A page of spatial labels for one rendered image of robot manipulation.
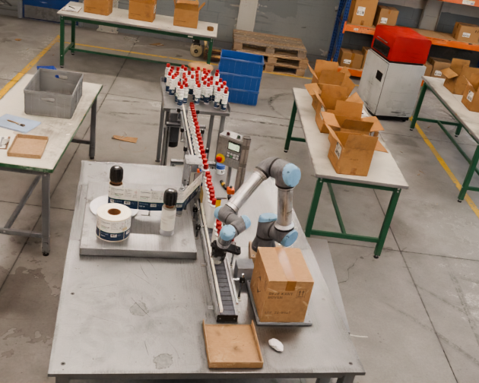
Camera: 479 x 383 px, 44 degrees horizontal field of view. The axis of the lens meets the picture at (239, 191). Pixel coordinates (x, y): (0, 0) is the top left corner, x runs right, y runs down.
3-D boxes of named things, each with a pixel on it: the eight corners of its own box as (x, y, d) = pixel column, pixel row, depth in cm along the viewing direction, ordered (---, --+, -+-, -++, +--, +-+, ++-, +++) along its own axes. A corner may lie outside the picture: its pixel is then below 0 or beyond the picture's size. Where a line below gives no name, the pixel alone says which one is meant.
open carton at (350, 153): (315, 153, 532) (325, 115, 514) (369, 159, 540) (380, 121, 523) (325, 174, 499) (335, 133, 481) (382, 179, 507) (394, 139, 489)
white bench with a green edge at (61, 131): (27, 147, 629) (26, 73, 591) (99, 156, 635) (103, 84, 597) (-47, 248, 462) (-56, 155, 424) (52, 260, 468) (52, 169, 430)
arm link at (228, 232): (239, 231, 313) (227, 239, 309) (235, 240, 322) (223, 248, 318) (229, 219, 315) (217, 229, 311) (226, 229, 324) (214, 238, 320)
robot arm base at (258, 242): (250, 240, 375) (252, 226, 371) (274, 243, 376) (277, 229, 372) (251, 253, 361) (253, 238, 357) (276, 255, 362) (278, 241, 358)
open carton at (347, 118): (313, 134, 572) (321, 97, 555) (366, 140, 578) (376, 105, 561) (321, 154, 533) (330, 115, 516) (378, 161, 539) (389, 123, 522)
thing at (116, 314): (82, 162, 444) (82, 159, 443) (277, 175, 475) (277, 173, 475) (47, 377, 264) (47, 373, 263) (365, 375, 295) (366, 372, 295)
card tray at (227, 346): (201, 324, 307) (203, 318, 305) (252, 325, 312) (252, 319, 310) (208, 368, 281) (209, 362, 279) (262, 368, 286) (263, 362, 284)
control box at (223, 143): (221, 156, 378) (226, 129, 369) (245, 165, 373) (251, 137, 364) (214, 162, 370) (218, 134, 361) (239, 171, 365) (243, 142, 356)
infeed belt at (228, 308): (191, 172, 451) (192, 167, 449) (203, 172, 453) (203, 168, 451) (219, 320, 310) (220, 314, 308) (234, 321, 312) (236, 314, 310)
